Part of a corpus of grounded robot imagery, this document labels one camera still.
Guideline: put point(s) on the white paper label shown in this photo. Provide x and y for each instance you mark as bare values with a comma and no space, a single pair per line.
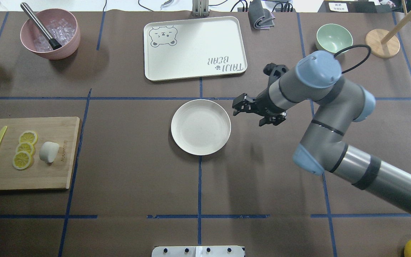
338,6

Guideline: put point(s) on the bamboo cutting board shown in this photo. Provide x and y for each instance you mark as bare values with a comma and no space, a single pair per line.
39,175

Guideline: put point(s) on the lemon slice near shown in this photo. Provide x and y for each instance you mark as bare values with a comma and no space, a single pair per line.
21,160

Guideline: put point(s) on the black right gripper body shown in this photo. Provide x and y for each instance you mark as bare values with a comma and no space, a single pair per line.
263,101

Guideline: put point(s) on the lemon slice far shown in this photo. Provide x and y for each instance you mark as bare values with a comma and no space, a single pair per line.
28,136

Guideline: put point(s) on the clear ice cubes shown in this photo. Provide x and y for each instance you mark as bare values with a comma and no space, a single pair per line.
61,30

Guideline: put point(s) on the pink bowl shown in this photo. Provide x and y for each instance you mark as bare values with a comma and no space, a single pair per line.
29,32

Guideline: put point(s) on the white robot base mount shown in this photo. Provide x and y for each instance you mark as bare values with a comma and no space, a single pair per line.
199,251

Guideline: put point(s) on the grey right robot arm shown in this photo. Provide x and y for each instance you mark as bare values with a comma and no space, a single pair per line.
318,77

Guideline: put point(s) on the green bowl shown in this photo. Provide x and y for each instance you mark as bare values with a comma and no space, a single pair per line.
333,38

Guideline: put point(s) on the lemon slice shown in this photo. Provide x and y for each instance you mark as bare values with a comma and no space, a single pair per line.
25,146
21,160
28,136

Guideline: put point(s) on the lemon slice middle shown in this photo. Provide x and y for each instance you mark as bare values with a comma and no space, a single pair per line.
25,146

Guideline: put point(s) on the cream round plate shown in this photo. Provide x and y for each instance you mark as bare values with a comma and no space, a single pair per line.
200,127

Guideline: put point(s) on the white bear-print tray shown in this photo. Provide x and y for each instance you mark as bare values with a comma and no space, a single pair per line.
192,48

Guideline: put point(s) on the grey metal bracket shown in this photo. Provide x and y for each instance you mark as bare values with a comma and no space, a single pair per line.
200,8

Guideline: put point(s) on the wooden mug tree stand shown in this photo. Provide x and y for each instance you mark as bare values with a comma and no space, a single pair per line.
384,43

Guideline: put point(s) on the grey folded cloth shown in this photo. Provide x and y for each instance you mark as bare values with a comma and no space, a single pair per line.
259,17

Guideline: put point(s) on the steel muddler black tip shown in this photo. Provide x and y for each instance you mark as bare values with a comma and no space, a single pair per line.
39,25

